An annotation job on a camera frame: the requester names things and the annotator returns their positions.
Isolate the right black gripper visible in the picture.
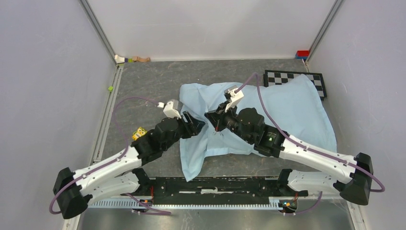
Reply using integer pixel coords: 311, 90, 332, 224
204, 100, 253, 144

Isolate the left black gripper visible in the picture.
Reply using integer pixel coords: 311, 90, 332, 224
162, 110, 205, 151

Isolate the light blue pillowcase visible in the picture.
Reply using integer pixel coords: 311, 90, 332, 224
180, 76, 337, 181

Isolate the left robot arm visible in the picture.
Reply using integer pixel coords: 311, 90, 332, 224
49, 112, 205, 219

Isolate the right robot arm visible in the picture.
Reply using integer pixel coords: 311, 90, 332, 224
204, 107, 373, 206

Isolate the yellow toy block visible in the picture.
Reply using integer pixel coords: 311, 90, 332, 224
132, 127, 147, 140

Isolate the black white checkerboard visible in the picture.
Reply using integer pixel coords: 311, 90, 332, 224
263, 69, 327, 101

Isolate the wooden toy figure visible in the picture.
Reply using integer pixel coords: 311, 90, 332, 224
132, 56, 151, 63

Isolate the white beige corner toy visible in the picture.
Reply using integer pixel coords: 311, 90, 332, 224
114, 54, 126, 65

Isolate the red blue block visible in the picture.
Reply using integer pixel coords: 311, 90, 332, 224
295, 50, 310, 60

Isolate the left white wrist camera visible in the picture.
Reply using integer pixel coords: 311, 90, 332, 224
157, 99, 182, 119

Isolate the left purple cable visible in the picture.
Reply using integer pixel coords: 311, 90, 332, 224
48, 97, 172, 217

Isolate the purple cable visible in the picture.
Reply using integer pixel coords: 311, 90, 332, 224
48, 97, 172, 217
234, 72, 386, 217

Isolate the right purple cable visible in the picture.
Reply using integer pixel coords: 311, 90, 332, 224
234, 72, 386, 217

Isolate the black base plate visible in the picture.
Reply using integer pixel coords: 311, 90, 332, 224
120, 176, 309, 206

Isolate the light blue toothed rail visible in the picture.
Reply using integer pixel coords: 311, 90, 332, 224
89, 198, 282, 211

